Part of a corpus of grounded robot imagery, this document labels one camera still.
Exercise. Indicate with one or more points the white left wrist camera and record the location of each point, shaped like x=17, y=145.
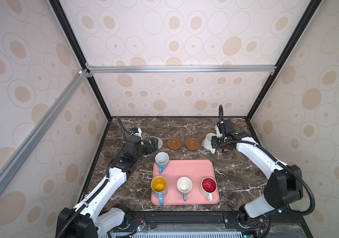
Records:
x=136, y=131

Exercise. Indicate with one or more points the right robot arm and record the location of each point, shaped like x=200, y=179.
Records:
x=285, y=184

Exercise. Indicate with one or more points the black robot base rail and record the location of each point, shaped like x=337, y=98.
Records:
x=207, y=224

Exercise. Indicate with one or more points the brown wooden coaster near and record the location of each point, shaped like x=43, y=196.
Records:
x=174, y=143

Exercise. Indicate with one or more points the blue floral mug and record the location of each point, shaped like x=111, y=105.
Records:
x=162, y=161

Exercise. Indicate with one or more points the brown wooden coaster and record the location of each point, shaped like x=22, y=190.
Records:
x=192, y=144
x=174, y=143

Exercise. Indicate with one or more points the white mug row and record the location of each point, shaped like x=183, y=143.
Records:
x=207, y=143
x=184, y=186

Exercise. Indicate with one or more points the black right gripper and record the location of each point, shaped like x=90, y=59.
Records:
x=214, y=142

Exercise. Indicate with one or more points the aluminium frame rail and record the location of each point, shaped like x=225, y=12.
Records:
x=18, y=158
x=182, y=69

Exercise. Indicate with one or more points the blue butterfly mug yellow inside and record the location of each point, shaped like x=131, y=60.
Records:
x=159, y=188

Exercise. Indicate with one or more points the black corner frame post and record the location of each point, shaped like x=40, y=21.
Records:
x=75, y=46

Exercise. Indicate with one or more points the aluminium frame rail back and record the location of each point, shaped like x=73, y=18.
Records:
x=182, y=69

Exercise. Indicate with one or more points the white multicolour stitched coaster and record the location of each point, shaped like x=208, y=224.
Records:
x=160, y=143

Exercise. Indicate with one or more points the black right corner post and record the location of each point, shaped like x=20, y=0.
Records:
x=289, y=47

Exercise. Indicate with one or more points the white mug back row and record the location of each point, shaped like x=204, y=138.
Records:
x=207, y=143

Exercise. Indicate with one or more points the white mug front row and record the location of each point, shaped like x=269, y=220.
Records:
x=184, y=186

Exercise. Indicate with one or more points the aluminium frame rail left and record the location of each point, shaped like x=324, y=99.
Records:
x=18, y=158

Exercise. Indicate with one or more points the pink plastic tray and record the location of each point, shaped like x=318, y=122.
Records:
x=196, y=171

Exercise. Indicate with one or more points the white mug red inside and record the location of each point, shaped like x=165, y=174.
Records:
x=207, y=188

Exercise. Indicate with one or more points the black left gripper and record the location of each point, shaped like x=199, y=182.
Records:
x=149, y=148

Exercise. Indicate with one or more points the brown wooden coaster far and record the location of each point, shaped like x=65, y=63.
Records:
x=192, y=144

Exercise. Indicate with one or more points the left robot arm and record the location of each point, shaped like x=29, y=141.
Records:
x=85, y=219

